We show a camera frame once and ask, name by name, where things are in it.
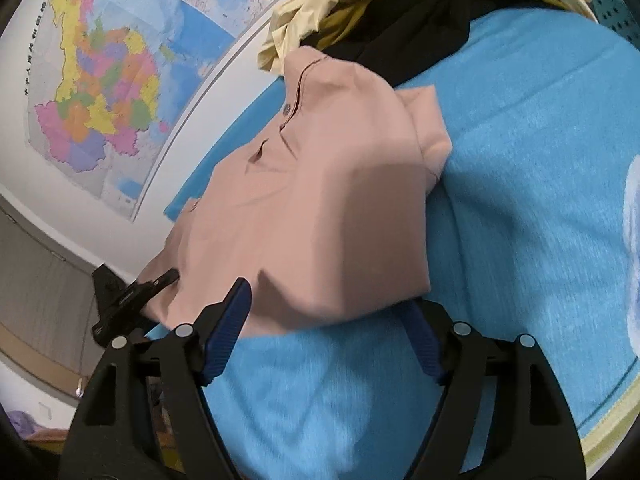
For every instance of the pink shirt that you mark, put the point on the pink shirt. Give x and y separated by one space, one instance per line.
320 200

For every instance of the black garment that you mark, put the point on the black garment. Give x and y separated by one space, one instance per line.
425 25

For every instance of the teal perforated plastic basket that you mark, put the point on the teal perforated plastic basket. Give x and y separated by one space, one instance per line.
617 12

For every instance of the grey wardrobe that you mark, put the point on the grey wardrobe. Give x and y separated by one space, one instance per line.
40 285

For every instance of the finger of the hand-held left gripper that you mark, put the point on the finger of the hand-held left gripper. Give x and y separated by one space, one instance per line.
152 285

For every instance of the mustard garment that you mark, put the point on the mustard garment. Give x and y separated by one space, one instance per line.
345 17

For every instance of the cream shirt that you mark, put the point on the cream shirt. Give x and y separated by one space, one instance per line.
310 10

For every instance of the purple cloth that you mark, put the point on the purple cloth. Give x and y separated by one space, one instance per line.
22 422

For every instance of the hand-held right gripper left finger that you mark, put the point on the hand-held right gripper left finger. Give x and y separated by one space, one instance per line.
230 332

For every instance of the colourful wall map poster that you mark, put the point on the colourful wall map poster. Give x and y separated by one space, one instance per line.
120 80

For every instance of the blue floral bed sheet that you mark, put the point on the blue floral bed sheet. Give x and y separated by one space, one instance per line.
525 210

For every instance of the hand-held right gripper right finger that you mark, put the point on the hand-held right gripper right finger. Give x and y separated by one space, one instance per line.
424 342

